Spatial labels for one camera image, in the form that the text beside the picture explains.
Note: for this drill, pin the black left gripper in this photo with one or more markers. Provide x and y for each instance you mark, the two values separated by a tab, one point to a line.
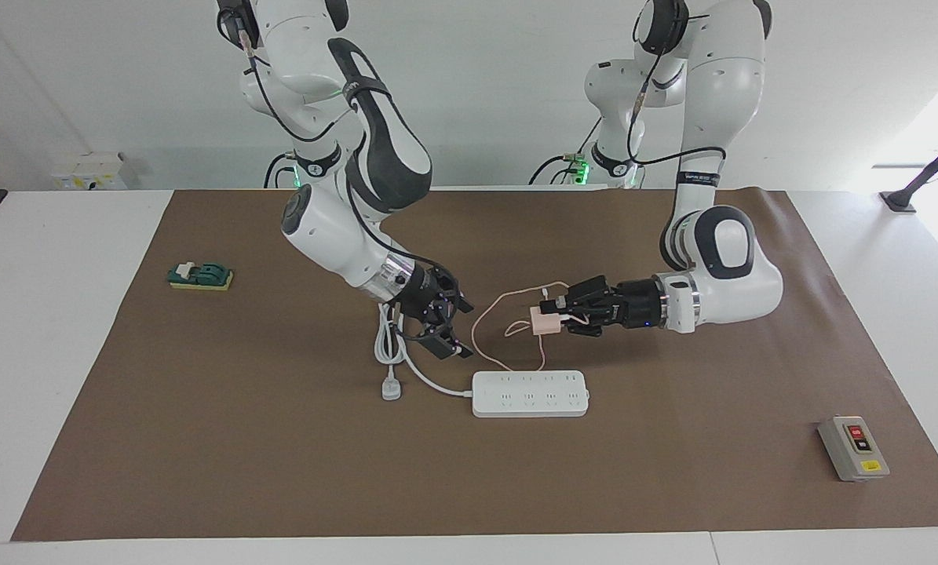
637	306

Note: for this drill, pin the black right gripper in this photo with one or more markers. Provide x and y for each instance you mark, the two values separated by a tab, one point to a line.
417	294

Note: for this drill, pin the pink charger block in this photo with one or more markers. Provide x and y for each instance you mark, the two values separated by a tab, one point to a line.
545	322

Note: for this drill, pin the white power strip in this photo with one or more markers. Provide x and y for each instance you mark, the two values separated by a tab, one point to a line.
527	394

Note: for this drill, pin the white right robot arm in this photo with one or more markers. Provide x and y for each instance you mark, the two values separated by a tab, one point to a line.
382	149

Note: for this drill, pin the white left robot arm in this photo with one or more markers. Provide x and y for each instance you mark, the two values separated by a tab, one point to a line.
728	290

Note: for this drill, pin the brown table mat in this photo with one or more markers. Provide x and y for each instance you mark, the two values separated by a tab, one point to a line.
280	455

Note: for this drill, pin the black clamp stand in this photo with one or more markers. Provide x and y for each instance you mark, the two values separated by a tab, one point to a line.
928	169

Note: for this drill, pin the white boxes with yellow stickers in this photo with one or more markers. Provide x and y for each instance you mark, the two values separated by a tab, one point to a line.
92	169

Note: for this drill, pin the green knife switch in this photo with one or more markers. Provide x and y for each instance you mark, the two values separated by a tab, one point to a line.
202	276

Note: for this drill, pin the grey push-button switch box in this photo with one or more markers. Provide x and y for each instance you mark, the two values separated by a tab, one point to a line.
853	451

